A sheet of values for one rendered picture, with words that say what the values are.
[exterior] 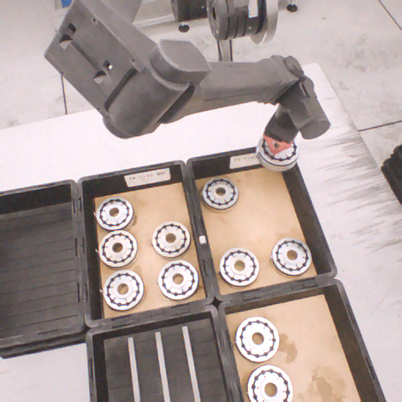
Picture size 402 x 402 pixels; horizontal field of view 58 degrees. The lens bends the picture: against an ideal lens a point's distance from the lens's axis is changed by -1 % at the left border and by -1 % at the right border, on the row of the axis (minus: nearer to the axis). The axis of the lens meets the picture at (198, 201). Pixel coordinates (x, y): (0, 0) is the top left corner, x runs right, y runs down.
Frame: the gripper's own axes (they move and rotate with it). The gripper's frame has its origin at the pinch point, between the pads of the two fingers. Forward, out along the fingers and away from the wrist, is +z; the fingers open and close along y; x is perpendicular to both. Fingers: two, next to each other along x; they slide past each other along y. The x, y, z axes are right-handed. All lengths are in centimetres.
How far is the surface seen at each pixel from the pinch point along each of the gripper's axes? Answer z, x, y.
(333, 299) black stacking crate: 17.2, -29.2, -21.6
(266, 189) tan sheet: 21.8, -1.2, 0.1
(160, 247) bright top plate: 20.2, 14.8, -31.6
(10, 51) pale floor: 108, 210, 57
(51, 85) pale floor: 107, 162, 48
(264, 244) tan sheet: 22.1, -8.3, -15.6
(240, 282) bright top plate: 19.7, -7.8, -28.9
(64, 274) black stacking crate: 24, 33, -50
